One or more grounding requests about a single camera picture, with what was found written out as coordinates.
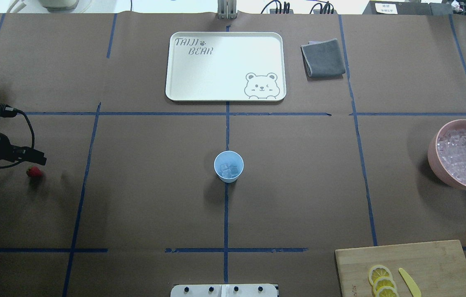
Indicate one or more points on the wooden cutting board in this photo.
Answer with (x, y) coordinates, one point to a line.
(437, 267)

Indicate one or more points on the lemon slice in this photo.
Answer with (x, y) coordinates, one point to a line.
(383, 282)
(378, 271)
(386, 291)

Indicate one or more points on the white bear tray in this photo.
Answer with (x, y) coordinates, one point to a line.
(226, 66)

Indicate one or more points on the grey folded cloth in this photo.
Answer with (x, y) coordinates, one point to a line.
(323, 59)

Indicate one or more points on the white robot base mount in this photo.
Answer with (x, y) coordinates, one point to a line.
(225, 290)

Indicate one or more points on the clear ice cube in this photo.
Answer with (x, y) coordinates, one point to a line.
(228, 171)

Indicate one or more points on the red strawberry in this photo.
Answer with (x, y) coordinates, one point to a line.
(34, 172)

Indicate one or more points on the light blue paper cup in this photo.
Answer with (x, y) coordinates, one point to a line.
(229, 157)

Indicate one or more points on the yellow plastic knife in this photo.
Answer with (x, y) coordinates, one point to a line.
(410, 283)

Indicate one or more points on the pink bowl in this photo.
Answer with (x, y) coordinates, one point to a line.
(447, 154)

